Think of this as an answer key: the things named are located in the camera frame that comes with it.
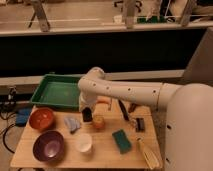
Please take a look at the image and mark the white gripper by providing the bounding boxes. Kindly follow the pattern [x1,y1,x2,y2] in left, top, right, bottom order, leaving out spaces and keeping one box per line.
[79,93,97,112]

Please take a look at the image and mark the black eraser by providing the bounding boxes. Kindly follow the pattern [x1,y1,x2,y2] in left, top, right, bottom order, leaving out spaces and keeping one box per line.
[82,107,92,122]

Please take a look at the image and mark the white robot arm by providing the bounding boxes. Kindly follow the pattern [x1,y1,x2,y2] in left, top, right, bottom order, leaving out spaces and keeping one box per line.
[78,67,213,171]

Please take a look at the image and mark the orange carrot toy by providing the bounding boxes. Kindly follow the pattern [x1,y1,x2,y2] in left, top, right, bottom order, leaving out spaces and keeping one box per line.
[97,99,109,104]

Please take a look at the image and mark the metal spoon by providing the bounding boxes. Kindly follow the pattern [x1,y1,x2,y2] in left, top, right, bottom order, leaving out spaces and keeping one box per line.
[108,98,112,111]

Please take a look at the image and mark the grey-blue cloth piece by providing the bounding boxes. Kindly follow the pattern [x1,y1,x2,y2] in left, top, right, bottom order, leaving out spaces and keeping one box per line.
[64,117,81,134]

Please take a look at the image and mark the green plastic tray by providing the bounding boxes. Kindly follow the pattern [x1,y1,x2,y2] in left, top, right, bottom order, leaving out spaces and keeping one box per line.
[30,74,80,111]

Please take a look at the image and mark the black knife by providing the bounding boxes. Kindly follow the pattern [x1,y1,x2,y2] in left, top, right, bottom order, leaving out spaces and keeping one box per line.
[118,100,129,121]

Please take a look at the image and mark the brown pine cone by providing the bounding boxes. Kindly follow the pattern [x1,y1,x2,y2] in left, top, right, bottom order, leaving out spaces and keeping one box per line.
[128,103,139,113]

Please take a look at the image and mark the red-orange bowl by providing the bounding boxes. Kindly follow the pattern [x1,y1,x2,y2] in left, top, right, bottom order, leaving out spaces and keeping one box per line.
[29,107,55,131]

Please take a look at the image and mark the green sponge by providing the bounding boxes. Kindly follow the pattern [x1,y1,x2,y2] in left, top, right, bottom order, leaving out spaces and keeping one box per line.
[112,129,132,154]

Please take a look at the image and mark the purple bowl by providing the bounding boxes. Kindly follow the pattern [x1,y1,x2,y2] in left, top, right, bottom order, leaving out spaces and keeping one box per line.
[33,130,65,162]

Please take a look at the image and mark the blue box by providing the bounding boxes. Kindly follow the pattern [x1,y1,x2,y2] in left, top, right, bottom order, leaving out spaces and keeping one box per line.
[15,108,32,127]

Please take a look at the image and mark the wooden brush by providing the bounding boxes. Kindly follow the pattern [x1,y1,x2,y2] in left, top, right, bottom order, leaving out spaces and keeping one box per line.
[137,138,160,170]

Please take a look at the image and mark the grey cabinet panel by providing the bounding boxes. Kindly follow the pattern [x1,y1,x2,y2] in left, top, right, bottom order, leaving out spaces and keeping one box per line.
[180,27,213,86]

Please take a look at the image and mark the black cables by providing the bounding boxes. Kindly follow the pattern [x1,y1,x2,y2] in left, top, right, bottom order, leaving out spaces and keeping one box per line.
[0,86,22,154]

